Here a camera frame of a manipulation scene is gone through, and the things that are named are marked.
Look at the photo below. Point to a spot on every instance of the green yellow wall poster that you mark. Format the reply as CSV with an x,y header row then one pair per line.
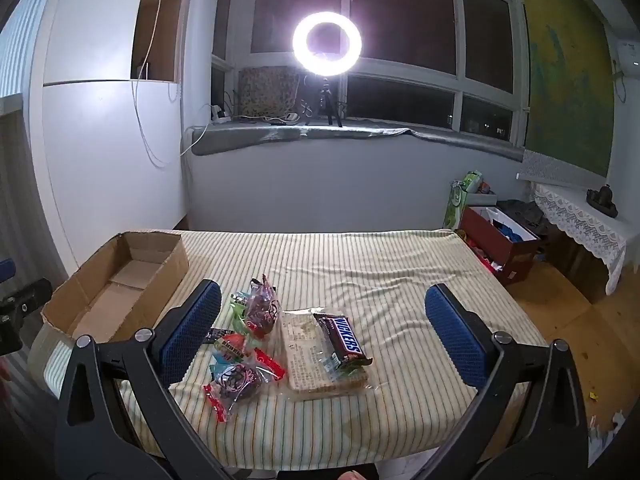
x,y
565,85

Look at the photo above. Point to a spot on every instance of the red and green snack packet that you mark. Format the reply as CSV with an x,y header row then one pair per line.
x,y
231,346

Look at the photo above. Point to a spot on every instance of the lace-covered side table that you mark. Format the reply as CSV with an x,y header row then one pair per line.
x,y
590,220

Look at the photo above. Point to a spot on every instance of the red-brown storage box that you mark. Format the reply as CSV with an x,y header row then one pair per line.
x,y
490,240

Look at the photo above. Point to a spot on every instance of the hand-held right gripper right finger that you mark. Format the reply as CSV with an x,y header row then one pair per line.
x,y
455,330

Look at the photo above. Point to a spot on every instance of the small dark snack packet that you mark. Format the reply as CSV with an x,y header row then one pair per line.
x,y
215,335

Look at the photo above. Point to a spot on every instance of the white framed window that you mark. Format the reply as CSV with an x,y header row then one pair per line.
x,y
459,35

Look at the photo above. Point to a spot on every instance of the dark figurine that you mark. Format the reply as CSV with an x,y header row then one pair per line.
x,y
602,202

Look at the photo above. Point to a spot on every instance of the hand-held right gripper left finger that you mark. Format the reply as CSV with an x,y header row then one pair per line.
x,y
195,330

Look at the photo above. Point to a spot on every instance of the brown wrapped chocolate bar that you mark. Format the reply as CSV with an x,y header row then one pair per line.
x,y
345,340

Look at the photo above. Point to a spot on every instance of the black light tripod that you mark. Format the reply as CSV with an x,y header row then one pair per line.
x,y
325,97

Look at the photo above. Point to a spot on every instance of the green paper bag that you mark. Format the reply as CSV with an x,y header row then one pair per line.
x,y
455,205

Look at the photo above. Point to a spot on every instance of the white air conditioner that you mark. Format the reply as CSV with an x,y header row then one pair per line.
x,y
631,55

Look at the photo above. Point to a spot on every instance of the clear bag dark patterned candy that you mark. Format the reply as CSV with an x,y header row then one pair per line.
x,y
235,382
262,310

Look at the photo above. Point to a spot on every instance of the white cabinet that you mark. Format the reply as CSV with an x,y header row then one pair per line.
x,y
100,135

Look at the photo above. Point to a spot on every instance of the patterned cushion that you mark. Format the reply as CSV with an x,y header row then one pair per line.
x,y
267,92

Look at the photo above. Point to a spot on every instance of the clear cracker packet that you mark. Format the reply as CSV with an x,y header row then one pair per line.
x,y
305,360

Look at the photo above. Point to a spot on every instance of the white power strip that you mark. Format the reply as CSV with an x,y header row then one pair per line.
x,y
221,119

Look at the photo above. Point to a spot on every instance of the grey windowsill cloth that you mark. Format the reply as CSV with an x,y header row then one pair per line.
x,y
250,135

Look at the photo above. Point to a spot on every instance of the cardboard box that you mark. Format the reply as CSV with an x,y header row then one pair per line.
x,y
125,260

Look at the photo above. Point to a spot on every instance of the dark clothes pile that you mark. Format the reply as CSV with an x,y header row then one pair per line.
x,y
520,212

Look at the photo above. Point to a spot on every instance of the blue snack packet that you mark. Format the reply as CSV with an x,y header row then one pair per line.
x,y
219,366

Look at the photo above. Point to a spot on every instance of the red strip snack packet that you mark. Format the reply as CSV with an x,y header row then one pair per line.
x,y
267,362

